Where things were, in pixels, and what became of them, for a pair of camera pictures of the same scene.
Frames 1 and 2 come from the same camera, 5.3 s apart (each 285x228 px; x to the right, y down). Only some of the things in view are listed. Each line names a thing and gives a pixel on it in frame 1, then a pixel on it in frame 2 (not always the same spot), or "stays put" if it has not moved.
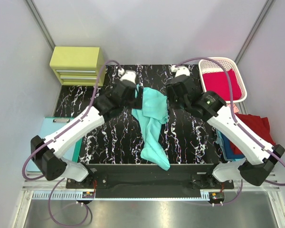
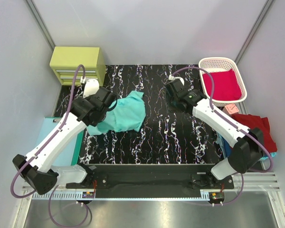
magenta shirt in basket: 218,82 stays put
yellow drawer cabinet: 78,66 stays put
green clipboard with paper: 50,125 stays put
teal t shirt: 154,112 → 129,113
